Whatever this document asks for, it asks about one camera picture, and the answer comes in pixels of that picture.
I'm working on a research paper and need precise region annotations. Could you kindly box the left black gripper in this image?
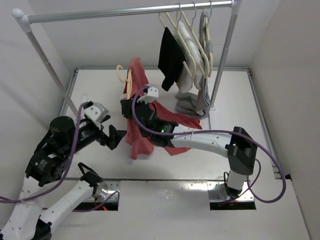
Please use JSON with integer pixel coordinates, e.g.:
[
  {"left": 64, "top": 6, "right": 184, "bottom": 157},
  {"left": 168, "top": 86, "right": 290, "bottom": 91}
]
[{"left": 65, "top": 114, "right": 128, "bottom": 154}]

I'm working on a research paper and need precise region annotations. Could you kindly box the peach plastic hanger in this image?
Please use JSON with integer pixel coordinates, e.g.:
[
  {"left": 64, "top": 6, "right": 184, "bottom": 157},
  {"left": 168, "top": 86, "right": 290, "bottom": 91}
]
[{"left": 116, "top": 65, "right": 133, "bottom": 100}]

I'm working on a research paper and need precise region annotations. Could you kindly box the red t shirt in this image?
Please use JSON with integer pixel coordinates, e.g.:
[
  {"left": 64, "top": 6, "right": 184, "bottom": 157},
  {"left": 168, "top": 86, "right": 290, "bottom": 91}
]
[{"left": 120, "top": 57, "right": 203, "bottom": 161}]

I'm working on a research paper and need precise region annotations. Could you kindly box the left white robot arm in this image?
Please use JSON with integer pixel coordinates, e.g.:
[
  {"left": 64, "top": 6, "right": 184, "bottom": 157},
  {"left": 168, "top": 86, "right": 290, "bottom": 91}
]
[{"left": 0, "top": 116, "right": 109, "bottom": 240}]

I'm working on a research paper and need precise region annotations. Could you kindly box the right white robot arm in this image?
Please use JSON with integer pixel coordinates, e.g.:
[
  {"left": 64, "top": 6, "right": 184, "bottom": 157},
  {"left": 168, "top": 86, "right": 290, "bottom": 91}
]
[{"left": 120, "top": 98, "right": 257, "bottom": 199}]

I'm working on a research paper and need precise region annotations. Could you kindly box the cream hanger with black garment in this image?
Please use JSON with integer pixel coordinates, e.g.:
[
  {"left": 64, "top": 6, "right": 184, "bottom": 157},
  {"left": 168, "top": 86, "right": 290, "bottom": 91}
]
[{"left": 162, "top": 4, "right": 195, "bottom": 76}]

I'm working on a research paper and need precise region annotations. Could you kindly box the cream hanger with grey garment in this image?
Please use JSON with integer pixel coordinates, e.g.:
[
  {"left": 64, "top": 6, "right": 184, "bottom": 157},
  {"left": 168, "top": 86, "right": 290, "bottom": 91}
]
[{"left": 200, "top": 9, "right": 214, "bottom": 77}]

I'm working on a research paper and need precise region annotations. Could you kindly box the cream hanger with white garment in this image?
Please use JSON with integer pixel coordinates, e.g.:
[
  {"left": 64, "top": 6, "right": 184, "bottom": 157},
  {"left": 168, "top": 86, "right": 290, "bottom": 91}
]
[{"left": 175, "top": 3, "right": 210, "bottom": 78}]

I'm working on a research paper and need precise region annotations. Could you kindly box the black hanging garment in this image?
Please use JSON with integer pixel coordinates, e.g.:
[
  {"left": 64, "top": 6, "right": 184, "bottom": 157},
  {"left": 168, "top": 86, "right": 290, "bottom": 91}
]
[{"left": 157, "top": 27, "right": 186, "bottom": 92}]

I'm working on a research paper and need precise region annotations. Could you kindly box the grey hanging garment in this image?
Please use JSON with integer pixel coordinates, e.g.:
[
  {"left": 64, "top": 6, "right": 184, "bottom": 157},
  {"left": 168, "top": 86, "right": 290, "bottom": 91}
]
[{"left": 175, "top": 17, "right": 211, "bottom": 119}]

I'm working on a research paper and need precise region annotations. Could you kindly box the white hanging garment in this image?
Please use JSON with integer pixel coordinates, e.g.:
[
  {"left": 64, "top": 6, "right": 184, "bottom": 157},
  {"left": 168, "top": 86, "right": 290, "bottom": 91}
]
[{"left": 174, "top": 21, "right": 205, "bottom": 93}]

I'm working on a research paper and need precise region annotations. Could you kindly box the white metal clothes rack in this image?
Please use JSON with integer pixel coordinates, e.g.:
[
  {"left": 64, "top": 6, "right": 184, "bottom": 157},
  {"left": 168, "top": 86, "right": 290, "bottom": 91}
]
[{"left": 11, "top": 0, "right": 242, "bottom": 116}]

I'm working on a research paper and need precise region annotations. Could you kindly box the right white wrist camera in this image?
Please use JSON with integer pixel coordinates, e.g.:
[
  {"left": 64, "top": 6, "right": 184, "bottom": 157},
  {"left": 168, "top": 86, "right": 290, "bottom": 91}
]
[{"left": 138, "top": 84, "right": 159, "bottom": 103}]

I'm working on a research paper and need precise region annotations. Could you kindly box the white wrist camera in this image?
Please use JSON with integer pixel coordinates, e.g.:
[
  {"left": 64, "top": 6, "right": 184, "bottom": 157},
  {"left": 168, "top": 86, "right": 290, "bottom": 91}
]
[
  {"left": 84, "top": 101, "right": 111, "bottom": 128},
  {"left": 138, "top": 84, "right": 159, "bottom": 103}
]

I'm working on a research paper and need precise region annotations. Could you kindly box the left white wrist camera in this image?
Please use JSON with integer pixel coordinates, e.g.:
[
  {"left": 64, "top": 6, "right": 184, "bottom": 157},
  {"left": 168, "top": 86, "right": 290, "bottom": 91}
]
[{"left": 84, "top": 101, "right": 111, "bottom": 128}]

